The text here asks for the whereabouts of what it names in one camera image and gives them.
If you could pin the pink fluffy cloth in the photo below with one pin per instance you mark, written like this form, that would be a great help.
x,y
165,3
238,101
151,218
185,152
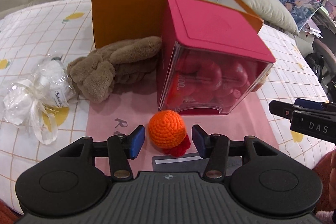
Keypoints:
x,y
326,217

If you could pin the orange cardboard box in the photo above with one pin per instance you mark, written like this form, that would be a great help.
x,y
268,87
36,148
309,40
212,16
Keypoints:
x,y
126,16

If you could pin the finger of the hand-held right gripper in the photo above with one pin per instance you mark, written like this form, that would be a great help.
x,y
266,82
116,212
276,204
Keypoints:
x,y
281,109
311,104

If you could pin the red box with clear window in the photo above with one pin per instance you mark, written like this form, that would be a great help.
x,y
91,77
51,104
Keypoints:
x,y
210,27

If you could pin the pink printed mat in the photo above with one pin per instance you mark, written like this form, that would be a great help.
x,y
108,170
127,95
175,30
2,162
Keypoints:
x,y
126,111

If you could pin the blue printed cushion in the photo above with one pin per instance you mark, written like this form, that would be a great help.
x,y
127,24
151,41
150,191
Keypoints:
x,y
296,3

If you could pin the red fleece cloth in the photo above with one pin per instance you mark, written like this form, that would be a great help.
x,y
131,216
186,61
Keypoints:
x,y
8,213

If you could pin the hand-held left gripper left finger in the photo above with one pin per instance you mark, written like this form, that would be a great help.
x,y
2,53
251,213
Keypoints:
x,y
137,141

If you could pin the orange crocheted ball toy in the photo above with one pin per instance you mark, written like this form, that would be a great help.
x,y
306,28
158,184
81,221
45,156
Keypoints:
x,y
165,127

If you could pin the cellophane-wrapped white gift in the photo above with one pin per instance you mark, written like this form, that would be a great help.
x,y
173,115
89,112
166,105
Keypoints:
x,y
52,82

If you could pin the beige pillow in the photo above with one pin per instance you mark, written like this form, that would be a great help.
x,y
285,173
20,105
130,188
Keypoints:
x,y
262,3

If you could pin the black backpack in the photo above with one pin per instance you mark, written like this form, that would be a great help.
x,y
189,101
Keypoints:
x,y
316,66

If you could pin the pile of red toys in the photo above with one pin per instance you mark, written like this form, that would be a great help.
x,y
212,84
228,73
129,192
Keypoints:
x,y
204,74

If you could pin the brown plush headband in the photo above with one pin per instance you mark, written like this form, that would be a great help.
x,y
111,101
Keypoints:
x,y
105,69

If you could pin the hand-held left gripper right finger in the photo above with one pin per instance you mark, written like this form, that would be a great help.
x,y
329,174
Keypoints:
x,y
198,141

